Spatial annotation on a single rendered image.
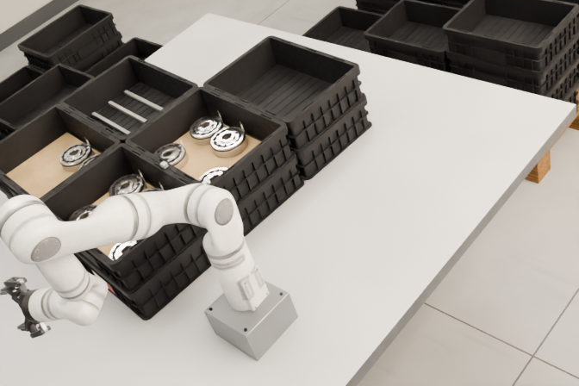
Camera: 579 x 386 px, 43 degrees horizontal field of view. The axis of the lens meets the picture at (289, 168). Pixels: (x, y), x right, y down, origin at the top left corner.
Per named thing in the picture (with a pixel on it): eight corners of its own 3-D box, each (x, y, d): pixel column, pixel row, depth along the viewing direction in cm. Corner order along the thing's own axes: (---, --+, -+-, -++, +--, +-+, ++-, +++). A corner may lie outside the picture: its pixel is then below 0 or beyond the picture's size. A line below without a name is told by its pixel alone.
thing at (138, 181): (150, 184, 207) (149, 183, 207) (120, 205, 204) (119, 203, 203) (133, 171, 214) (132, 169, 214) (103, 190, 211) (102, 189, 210)
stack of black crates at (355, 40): (414, 61, 346) (407, 19, 331) (376, 98, 332) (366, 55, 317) (347, 45, 371) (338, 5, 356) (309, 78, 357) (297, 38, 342)
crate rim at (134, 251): (208, 197, 189) (206, 190, 187) (115, 274, 177) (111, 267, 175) (125, 147, 215) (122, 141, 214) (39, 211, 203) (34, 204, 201)
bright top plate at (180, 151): (191, 151, 214) (190, 149, 214) (165, 171, 210) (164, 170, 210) (171, 140, 221) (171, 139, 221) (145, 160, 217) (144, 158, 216)
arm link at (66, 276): (39, 278, 148) (60, 308, 144) (-20, 212, 125) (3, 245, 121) (77, 250, 150) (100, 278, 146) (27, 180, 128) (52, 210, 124)
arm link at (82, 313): (59, 333, 161) (75, 295, 166) (99, 330, 151) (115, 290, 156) (32, 319, 158) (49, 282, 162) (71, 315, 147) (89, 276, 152)
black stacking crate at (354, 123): (376, 127, 227) (369, 95, 219) (308, 185, 214) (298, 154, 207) (287, 91, 253) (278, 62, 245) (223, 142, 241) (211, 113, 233)
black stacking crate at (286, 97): (369, 98, 220) (361, 66, 213) (299, 156, 208) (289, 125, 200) (279, 65, 246) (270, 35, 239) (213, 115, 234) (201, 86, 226)
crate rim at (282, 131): (290, 130, 201) (289, 123, 200) (208, 197, 189) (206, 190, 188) (202, 90, 228) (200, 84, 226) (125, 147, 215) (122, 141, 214)
